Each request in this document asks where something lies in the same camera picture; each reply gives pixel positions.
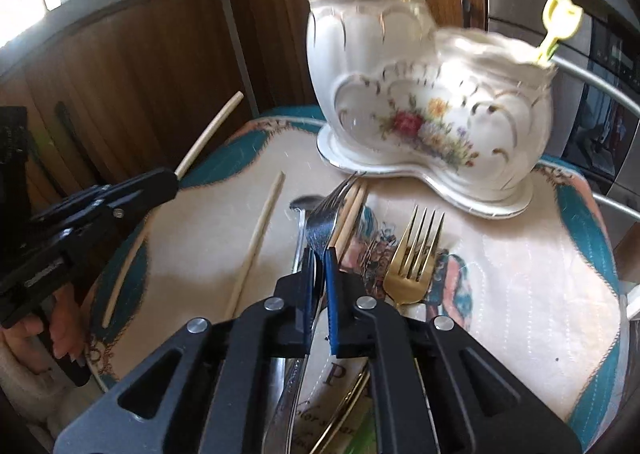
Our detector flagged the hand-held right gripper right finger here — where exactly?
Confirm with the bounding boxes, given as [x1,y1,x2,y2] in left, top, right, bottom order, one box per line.
[324,246,584,454]

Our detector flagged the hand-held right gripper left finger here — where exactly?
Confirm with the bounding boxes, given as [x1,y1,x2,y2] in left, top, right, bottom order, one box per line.
[52,248,319,454]

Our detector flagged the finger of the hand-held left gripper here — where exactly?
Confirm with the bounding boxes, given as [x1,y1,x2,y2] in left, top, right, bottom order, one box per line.
[0,167,180,331]

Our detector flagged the silver fork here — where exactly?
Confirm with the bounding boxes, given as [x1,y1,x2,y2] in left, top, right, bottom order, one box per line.
[262,171,368,454]

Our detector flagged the wooden chopstick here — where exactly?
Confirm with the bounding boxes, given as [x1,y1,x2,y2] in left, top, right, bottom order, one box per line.
[223,171,287,320]
[331,181,364,247]
[336,183,370,259]
[101,91,245,330]

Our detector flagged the gold fork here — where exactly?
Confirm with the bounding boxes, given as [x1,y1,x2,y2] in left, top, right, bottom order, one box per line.
[309,205,446,454]

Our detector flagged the green plastic knife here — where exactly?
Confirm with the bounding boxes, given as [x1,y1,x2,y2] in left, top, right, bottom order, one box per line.
[345,401,382,454]

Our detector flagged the white floral ceramic boot holder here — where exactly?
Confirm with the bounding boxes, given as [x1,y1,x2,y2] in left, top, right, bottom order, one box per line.
[301,0,559,220]

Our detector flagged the person's left hand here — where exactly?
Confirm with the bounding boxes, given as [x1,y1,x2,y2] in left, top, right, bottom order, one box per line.
[0,290,88,366]

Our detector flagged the silver spoon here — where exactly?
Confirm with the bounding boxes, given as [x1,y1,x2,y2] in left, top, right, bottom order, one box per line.
[287,194,325,281]

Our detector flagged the wooden kitchen cabinet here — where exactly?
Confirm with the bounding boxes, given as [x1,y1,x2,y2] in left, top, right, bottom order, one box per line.
[0,0,487,235]

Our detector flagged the quilted printed placemat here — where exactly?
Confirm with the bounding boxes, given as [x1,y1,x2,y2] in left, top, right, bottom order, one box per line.
[82,106,624,454]

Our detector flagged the stainless steel oven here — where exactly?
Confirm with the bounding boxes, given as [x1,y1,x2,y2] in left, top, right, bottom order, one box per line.
[486,0,640,196]

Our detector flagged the yellow-green tulip utensil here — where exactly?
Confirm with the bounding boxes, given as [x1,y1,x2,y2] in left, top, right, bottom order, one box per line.
[537,0,585,67]

